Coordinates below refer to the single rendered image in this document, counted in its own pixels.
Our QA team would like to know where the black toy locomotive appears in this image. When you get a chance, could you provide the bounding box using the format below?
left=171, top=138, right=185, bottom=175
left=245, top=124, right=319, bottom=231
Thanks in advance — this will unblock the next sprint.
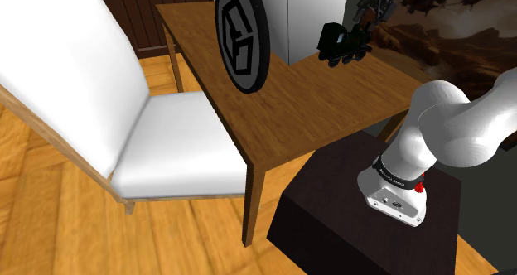
left=316, top=22, right=373, bottom=69

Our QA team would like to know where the white box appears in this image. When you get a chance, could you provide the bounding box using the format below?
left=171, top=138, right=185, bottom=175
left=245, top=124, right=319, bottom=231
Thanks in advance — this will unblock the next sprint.
left=257, top=0, right=350, bottom=66

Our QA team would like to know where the black round disc grey emblem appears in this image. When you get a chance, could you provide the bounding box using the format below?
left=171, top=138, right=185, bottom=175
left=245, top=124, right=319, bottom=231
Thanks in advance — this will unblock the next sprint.
left=214, top=0, right=271, bottom=94

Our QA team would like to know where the wooden table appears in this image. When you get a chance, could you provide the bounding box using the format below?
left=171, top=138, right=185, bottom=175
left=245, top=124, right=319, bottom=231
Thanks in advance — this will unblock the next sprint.
left=155, top=1, right=432, bottom=248

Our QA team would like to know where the dark robot stand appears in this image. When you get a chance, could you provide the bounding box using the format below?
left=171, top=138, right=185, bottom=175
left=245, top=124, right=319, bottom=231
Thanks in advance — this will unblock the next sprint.
left=266, top=130, right=463, bottom=275

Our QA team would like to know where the white cushioned wooden chair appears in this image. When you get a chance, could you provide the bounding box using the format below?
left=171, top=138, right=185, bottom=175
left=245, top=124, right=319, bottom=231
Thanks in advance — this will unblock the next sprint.
left=0, top=0, right=249, bottom=217

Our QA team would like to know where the brown landscape wall picture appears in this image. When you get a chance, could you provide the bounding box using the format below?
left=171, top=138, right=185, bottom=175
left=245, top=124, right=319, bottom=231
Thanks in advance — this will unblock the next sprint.
left=343, top=0, right=517, bottom=103

